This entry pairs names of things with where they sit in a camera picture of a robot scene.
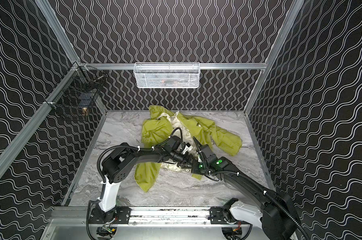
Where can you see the black mounting plate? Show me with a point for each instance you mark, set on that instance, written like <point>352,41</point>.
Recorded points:
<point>220,216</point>
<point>117,215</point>

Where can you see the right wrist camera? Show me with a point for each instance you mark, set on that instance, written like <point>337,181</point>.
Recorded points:
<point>207,154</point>

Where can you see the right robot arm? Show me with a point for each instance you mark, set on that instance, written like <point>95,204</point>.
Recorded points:
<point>279,219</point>

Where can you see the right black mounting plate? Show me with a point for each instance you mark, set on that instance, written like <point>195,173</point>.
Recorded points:
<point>220,216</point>

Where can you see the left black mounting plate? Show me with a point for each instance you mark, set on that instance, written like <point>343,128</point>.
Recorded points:
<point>117,215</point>

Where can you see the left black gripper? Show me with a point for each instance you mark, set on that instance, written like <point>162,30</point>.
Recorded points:
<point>184,157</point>

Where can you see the black wire wall basket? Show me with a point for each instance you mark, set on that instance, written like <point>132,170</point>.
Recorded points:
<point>77,100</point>

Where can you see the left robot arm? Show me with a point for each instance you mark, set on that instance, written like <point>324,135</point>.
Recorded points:
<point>115,163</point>

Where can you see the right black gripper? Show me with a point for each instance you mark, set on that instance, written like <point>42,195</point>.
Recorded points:
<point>199,159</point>

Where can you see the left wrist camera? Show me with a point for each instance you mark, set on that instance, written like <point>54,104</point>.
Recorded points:
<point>177,145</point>

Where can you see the white mesh wall basket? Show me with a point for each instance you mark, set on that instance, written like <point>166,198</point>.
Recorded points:
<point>167,75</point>

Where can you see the green zip-up jacket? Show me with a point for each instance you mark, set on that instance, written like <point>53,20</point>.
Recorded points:
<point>162,122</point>

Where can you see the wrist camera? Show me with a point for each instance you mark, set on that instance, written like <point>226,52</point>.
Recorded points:
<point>207,154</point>
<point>177,145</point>

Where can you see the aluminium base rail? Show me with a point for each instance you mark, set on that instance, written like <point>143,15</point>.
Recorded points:
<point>155,216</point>

